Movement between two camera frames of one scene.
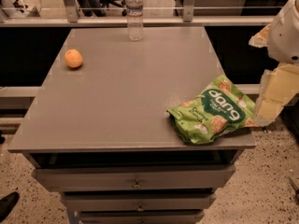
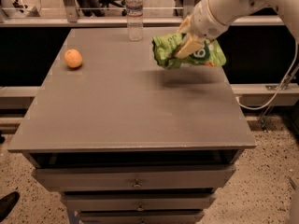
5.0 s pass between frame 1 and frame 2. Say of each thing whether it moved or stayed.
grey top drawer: stayed
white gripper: moved
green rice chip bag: moved
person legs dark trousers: stayed
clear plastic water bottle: stayed
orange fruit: stayed
